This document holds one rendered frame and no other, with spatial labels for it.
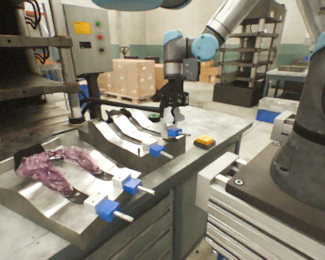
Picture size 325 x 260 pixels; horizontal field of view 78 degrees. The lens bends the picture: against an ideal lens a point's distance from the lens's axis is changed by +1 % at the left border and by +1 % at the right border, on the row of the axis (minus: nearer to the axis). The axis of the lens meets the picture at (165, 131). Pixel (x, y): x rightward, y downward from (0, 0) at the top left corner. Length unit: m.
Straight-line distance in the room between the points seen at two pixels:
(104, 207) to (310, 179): 0.44
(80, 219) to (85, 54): 1.14
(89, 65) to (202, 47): 1.02
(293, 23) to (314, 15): 6.27
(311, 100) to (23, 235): 0.68
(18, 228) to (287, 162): 0.66
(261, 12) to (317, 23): 3.74
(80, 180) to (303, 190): 0.56
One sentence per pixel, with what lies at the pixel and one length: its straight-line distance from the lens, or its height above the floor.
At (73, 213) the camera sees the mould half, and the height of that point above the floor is 0.85.
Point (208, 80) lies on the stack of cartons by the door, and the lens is 7.60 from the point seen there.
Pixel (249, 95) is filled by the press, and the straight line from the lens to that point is 4.66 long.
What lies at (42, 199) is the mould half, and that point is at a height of 0.87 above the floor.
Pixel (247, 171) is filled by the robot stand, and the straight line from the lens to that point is 0.39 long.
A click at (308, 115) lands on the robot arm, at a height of 1.16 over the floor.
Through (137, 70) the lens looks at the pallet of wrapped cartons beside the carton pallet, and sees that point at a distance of 4.62.
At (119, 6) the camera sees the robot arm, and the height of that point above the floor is 1.28.
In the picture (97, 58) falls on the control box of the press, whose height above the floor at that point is 1.17.
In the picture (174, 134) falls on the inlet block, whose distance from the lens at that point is 0.77.
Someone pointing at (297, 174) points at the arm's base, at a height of 1.07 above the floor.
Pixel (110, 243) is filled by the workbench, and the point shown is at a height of 0.62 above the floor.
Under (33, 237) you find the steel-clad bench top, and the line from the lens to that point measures 0.66.
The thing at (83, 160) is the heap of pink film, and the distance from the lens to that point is 0.71.
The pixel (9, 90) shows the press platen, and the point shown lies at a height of 1.04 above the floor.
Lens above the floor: 1.25
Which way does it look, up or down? 23 degrees down
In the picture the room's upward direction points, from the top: straight up
